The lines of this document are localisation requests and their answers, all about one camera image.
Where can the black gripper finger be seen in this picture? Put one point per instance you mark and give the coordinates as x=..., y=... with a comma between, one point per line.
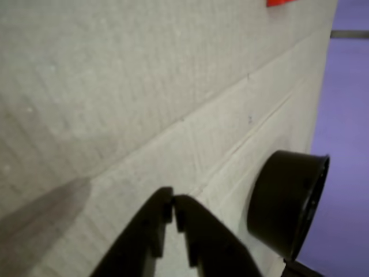
x=138, y=236
x=213, y=245

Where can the red lego block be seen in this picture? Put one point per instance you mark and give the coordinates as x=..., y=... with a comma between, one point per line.
x=278, y=2

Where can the black round plastic bowl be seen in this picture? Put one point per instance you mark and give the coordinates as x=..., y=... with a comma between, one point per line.
x=276, y=202

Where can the large brown cardboard sheet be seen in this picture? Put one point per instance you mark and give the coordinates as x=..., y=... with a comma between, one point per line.
x=115, y=86

